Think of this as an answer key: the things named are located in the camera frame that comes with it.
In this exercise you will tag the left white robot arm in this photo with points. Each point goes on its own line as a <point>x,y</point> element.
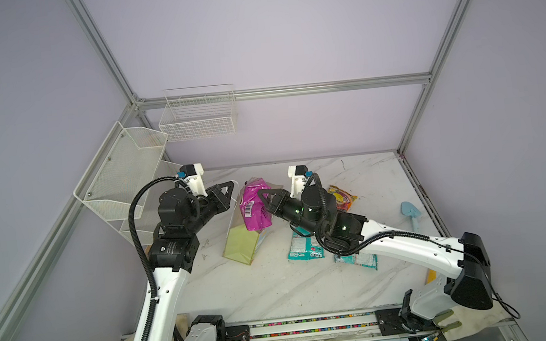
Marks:
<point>169,262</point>

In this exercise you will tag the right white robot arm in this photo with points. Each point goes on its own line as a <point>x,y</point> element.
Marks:
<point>462,263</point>

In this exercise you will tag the blue toy rake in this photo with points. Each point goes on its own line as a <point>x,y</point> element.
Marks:
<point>430,276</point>

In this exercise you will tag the white green-fingered glove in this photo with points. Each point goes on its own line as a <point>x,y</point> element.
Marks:
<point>461,322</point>

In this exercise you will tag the white mesh two-tier shelf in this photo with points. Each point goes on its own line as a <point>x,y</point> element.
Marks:
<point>128,159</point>

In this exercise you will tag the white wire wall basket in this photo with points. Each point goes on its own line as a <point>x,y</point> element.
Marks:
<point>199,112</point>

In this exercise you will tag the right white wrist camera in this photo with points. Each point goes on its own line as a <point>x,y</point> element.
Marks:
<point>299,175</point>

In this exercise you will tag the floral paper gift bag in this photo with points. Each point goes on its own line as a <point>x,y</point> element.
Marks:
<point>241,244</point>

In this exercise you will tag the purple grape candy bag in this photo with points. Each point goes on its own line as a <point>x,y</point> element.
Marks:
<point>255,216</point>

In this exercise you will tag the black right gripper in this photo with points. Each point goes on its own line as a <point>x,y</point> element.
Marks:
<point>279,204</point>

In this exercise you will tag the light blue toy shovel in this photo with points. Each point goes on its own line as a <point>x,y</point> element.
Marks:
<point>413,213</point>

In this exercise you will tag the red Fox's fruits candy bag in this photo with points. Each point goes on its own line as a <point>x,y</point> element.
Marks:
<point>344,200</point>

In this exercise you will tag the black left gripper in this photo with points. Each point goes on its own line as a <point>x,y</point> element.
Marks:
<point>221,202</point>

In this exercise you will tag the teal snack pack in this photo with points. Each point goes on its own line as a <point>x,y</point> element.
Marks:
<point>304,247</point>
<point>365,260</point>

